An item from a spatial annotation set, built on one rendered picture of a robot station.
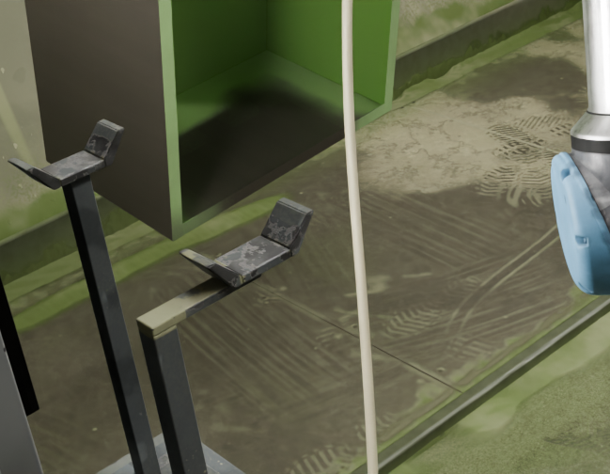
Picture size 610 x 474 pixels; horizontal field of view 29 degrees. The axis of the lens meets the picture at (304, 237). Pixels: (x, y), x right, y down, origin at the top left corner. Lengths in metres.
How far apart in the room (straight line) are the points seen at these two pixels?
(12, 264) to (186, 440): 2.17
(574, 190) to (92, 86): 1.07
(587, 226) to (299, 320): 1.43
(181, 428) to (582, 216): 0.58
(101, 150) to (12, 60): 2.12
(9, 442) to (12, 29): 1.75
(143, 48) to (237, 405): 0.78
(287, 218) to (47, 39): 1.43
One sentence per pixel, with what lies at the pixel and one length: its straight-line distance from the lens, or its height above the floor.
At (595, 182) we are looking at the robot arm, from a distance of 1.18.
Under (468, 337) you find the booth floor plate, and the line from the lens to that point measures 2.42.
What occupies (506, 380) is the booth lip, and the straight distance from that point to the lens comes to 2.33.
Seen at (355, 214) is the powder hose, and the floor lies 0.57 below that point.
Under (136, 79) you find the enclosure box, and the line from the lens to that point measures 1.92.
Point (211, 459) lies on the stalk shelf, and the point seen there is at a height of 0.79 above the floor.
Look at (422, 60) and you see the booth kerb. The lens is 3.54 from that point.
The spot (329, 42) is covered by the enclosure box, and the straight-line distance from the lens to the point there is 2.46.
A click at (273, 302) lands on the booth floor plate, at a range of 2.60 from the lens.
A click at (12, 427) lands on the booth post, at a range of 1.37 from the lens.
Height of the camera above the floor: 1.44
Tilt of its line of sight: 30 degrees down
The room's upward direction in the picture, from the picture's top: 8 degrees counter-clockwise
